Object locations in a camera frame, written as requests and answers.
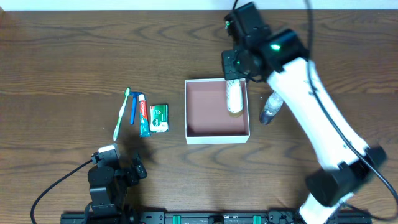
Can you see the white patterned lotion tube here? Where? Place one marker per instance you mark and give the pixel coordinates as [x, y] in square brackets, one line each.
[234, 98]

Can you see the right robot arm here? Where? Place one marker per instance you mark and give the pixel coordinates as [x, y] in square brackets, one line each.
[346, 160]

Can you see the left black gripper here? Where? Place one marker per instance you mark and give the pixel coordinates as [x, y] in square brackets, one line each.
[130, 173]

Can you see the white box pink interior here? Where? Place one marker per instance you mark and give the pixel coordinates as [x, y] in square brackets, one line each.
[207, 120]

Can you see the green white toothbrush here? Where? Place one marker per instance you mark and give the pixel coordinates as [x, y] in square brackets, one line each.
[121, 113]

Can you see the blue disposable razor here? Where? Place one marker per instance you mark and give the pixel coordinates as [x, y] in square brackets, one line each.
[135, 96]

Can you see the black mounting rail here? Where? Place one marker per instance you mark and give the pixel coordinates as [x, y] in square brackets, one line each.
[271, 217]

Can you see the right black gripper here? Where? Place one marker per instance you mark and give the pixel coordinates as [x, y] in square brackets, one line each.
[230, 66]

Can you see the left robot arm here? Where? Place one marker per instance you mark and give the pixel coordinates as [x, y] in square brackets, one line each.
[109, 182]

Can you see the clear spray bottle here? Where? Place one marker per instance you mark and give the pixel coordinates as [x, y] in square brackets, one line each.
[271, 108]

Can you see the Colgate toothpaste tube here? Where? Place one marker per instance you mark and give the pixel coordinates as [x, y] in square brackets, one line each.
[144, 123]

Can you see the green Dettol soap pack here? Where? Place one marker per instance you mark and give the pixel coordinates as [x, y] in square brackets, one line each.
[159, 115]

